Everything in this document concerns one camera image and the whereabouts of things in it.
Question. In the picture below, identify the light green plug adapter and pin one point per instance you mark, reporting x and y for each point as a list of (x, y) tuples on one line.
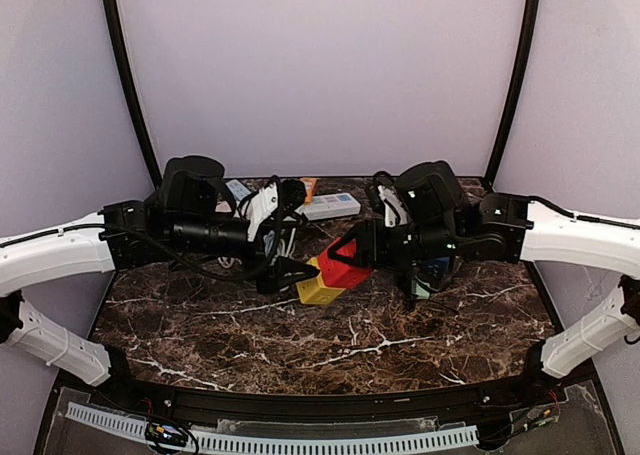
[(420, 290)]

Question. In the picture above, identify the long white power strip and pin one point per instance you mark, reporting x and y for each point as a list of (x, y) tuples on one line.
[(331, 206)]

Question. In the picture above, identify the yellow cube socket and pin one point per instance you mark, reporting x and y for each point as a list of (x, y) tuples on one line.
[(315, 292)]

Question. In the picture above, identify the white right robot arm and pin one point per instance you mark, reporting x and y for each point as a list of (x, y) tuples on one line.
[(611, 244)]

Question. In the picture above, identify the black front rail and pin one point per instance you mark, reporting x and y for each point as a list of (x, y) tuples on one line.
[(481, 402)]

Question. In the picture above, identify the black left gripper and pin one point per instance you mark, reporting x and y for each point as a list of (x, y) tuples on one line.
[(270, 270)]

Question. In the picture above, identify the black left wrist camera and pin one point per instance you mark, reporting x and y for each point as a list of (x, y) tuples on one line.
[(191, 184)]

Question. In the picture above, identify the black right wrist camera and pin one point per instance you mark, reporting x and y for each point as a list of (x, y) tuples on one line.
[(429, 190)]

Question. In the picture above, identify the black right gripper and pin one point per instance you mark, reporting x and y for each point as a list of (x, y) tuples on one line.
[(368, 245)]

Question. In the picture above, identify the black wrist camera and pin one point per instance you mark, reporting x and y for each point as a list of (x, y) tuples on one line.
[(191, 184), (429, 190)]

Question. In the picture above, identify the orange plug adapter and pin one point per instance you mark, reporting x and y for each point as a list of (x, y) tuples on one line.
[(310, 185)]

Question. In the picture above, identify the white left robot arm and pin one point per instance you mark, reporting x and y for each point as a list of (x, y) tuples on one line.
[(67, 250)]

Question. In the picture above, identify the blue cube socket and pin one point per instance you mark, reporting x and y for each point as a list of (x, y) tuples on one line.
[(439, 271)]

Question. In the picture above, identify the small blue-white power strip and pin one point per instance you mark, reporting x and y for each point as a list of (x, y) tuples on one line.
[(238, 189)]

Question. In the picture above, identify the red cube socket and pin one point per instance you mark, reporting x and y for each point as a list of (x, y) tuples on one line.
[(336, 274)]

